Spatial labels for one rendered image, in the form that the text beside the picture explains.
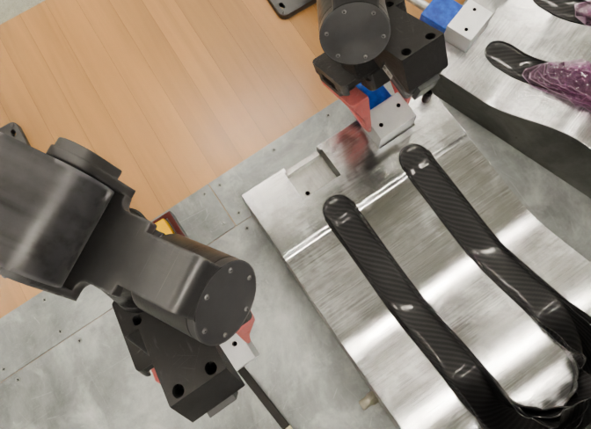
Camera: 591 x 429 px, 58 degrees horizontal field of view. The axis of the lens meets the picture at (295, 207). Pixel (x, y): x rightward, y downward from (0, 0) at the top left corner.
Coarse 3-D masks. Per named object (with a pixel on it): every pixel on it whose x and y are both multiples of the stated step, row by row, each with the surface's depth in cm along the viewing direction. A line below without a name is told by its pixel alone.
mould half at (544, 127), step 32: (480, 0) 70; (512, 0) 70; (512, 32) 69; (544, 32) 69; (576, 32) 67; (480, 64) 68; (448, 96) 71; (480, 96) 67; (512, 96) 66; (544, 96) 64; (512, 128) 67; (544, 128) 63; (576, 128) 61; (544, 160) 68; (576, 160) 64
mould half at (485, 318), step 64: (448, 128) 62; (256, 192) 61; (320, 192) 61; (384, 192) 61; (512, 192) 61; (320, 256) 59; (448, 256) 59; (576, 256) 56; (384, 320) 58; (448, 320) 56; (512, 320) 54; (384, 384) 54; (512, 384) 51
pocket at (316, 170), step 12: (312, 156) 64; (324, 156) 64; (300, 168) 64; (312, 168) 65; (324, 168) 65; (300, 180) 64; (312, 180) 64; (324, 180) 64; (300, 192) 64; (312, 192) 64
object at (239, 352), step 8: (224, 344) 51; (232, 344) 51; (240, 344) 51; (248, 344) 52; (224, 352) 51; (232, 352) 51; (240, 352) 51; (248, 352) 51; (256, 352) 54; (232, 360) 50; (240, 360) 50; (248, 360) 50
